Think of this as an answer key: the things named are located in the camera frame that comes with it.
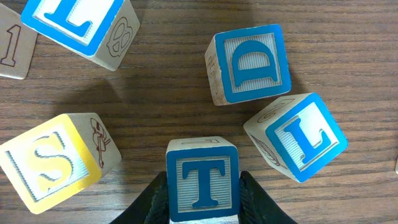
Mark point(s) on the blue L block lower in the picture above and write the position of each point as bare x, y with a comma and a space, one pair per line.
297, 135

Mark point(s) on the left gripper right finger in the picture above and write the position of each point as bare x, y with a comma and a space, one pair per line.
256, 205

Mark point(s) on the blue T block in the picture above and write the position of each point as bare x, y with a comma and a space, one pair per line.
202, 178

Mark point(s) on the blue l block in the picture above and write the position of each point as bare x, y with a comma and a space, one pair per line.
99, 30
297, 135

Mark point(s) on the blue D block lower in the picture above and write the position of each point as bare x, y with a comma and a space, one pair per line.
247, 64

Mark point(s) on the yellow S block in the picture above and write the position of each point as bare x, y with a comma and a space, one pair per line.
59, 158

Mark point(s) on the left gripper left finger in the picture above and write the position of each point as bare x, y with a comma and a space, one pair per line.
151, 206

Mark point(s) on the blue L block upper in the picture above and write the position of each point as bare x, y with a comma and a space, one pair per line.
99, 30

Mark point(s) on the red A block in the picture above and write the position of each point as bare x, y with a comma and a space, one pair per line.
17, 45

